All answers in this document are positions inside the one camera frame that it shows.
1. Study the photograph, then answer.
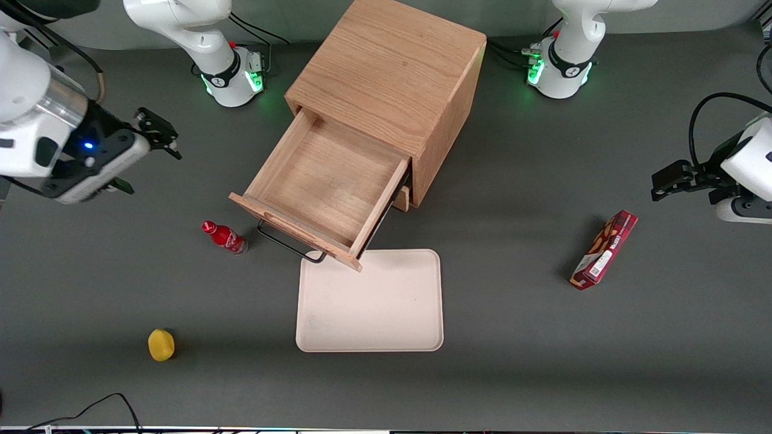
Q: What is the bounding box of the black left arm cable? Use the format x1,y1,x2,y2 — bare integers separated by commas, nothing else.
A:
689,92,772,172

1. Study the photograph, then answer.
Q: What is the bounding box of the wooden drawer cabinet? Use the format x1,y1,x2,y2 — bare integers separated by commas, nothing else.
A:
285,0,488,209

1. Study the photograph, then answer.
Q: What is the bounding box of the black metal drawer handle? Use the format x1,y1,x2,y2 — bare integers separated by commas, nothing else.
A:
256,218,329,265

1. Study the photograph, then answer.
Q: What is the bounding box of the red cookie box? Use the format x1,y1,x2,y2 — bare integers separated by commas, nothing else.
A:
569,209,639,291

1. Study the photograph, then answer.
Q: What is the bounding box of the yellow lemon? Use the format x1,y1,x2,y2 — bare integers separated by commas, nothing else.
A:
148,328,176,362

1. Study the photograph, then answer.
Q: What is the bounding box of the black cable on table edge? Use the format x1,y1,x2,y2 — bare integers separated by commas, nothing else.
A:
27,393,142,432

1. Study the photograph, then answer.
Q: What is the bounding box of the red cola bottle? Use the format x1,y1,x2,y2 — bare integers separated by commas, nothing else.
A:
201,220,249,256

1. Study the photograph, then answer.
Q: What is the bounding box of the black hanging cable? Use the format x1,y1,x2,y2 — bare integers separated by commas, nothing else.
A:
756,41,772,95

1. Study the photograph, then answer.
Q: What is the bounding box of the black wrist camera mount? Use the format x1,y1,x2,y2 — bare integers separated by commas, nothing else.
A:
57,99,138,181

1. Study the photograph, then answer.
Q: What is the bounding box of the beige plastic tray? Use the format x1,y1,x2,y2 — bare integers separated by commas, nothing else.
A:
296,248,445,353

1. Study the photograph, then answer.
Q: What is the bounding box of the wooden drawer with worn notch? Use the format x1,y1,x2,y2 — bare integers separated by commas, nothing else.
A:
228,106,414,273

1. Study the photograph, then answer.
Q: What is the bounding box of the black base cable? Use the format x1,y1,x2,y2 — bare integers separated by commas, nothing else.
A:
486,17,565,68
229,11,290,46

